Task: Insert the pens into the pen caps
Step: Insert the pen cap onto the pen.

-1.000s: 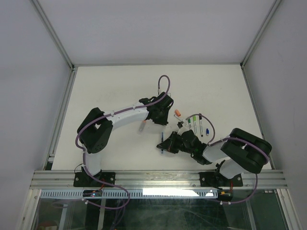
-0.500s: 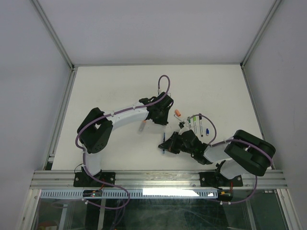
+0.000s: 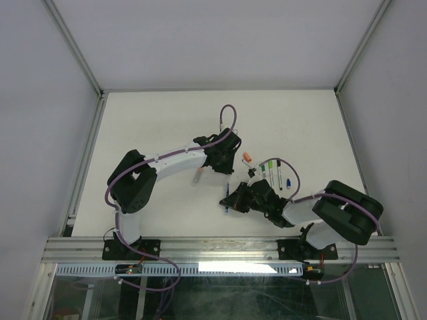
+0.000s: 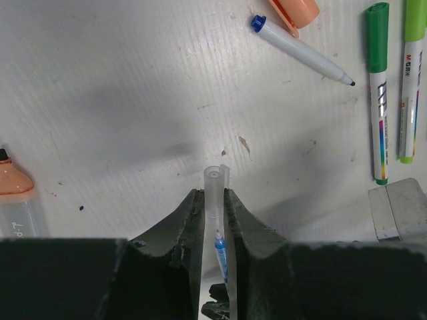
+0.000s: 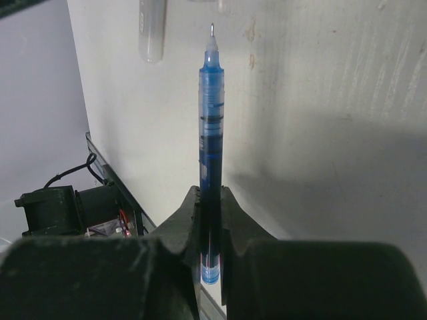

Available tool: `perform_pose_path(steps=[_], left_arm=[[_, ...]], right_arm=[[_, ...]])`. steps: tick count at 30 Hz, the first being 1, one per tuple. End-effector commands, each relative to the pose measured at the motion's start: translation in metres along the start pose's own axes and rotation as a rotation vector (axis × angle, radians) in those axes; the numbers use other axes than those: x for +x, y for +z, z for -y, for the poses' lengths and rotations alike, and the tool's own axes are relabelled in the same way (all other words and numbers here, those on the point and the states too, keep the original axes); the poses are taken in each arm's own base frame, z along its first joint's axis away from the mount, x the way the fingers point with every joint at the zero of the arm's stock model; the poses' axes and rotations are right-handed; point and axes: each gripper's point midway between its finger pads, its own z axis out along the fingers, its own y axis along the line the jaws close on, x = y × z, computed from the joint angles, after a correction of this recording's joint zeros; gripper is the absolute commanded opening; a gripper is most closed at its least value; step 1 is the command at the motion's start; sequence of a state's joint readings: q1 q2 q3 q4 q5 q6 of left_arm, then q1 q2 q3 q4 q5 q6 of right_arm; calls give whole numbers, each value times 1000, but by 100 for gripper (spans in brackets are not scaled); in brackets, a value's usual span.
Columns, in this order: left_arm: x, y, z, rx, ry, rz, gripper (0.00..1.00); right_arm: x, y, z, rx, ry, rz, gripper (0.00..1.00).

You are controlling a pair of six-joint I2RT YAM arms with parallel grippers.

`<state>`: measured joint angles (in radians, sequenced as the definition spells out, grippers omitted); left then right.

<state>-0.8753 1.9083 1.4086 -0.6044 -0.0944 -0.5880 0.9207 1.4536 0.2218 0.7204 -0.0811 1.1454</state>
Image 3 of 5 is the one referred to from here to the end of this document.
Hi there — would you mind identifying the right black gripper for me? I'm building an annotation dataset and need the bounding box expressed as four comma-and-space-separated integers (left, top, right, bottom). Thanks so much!
220, 181, 270, 215

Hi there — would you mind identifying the blue gel pen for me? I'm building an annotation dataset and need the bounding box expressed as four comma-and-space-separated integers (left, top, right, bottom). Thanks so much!
225, 181, 230, 214

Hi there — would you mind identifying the white pen light green end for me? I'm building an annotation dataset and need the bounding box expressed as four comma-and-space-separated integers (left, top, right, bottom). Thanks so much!
268, 162, 275, 189

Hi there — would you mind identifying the white pen dark green end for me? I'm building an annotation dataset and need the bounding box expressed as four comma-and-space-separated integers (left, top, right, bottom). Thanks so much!
261, 164, 266, 179

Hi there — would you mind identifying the white pen black end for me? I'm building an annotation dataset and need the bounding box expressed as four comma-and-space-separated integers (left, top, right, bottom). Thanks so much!
276, 164, 283, 191

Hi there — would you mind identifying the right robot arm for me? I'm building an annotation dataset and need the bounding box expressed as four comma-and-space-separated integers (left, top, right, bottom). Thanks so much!
220, 179, 384, 258

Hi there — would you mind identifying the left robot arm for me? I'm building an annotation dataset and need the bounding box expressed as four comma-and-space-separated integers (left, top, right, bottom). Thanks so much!
104, 128, 242, 259

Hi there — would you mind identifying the orange tip marker pen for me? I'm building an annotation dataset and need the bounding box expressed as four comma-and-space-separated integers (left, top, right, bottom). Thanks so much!
193, 167, 203, 183

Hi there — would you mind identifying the orange pen cap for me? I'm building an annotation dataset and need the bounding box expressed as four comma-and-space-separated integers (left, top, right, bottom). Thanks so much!
243, 152, 252, 163

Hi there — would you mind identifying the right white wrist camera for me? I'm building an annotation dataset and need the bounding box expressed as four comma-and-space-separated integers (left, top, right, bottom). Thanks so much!
248, 167, 263, 185

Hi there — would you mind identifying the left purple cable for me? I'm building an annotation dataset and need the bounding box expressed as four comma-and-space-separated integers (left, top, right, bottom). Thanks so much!
105, 105, 238, 267

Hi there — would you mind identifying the purple cable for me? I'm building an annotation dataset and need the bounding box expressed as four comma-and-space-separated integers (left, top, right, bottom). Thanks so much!
105, 105, 238, 267
258, 157, 383, 284

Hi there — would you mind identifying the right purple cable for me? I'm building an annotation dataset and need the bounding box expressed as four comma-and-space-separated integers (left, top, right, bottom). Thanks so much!
258, 157, 383, 284

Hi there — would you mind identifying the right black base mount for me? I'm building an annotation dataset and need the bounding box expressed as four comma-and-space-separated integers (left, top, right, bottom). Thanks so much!
277, 239, 311, 263

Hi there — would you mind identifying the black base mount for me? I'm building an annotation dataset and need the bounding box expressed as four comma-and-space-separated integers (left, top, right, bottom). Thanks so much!
277, 239, 311, 263
102, 237, 161, 261

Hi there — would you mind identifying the white slotted cable duct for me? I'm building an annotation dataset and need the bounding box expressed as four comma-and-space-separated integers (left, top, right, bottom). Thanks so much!
56, 261, 303, 277

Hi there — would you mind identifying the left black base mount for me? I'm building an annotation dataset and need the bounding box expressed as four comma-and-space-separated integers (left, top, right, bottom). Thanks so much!
102, 237, 161, 261

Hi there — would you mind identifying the aluminium mounting rail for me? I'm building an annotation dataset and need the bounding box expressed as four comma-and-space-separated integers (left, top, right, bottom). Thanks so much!
42, 236, 400, 264

